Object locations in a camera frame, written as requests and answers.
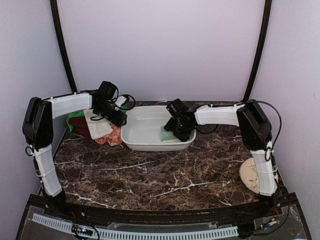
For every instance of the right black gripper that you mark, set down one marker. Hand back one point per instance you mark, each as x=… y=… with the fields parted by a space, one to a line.
x=170 y=125

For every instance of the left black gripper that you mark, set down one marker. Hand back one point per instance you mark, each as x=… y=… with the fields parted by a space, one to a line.
x=117 y=119

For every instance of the mint green panda towel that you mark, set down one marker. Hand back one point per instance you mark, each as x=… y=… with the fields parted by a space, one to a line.
x=166 y=135

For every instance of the cream white towel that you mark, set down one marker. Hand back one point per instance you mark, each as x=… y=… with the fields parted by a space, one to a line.
x=98 y=126

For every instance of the white plastic basin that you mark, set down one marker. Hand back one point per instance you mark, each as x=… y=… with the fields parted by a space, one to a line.
x=142 y=131

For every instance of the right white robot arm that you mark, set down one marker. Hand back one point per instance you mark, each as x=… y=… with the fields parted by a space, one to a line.
x=249 y=117

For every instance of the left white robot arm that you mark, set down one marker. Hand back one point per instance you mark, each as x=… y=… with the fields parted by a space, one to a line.
x=105 y=102

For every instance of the orange patterned towel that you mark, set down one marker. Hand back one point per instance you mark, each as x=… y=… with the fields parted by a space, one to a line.
x=113 y=139

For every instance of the bright green towel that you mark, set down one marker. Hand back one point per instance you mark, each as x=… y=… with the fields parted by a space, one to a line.
x=75 y=119

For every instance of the dark red towel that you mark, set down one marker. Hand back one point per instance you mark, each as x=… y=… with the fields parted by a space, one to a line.
x=84 y=130

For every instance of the round floral coaster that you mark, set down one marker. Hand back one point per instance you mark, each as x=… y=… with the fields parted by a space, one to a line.
x=249 y=176

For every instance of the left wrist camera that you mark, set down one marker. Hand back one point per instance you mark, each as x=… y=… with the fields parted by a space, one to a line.
x=121 y=100

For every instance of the left black frame post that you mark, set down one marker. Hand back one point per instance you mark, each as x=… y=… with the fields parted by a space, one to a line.
x=62 y=45

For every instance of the black frame post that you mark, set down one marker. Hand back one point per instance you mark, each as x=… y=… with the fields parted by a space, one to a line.
x=62 y=45
x=259 y=49

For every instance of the black front rail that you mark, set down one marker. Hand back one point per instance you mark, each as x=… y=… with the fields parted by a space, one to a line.
x=93 y=212

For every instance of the white slotted cable duct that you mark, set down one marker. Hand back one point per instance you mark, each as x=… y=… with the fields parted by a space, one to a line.
x=121 y=231

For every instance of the right black frame post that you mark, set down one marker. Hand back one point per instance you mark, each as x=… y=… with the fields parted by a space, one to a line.
x=259 y=49

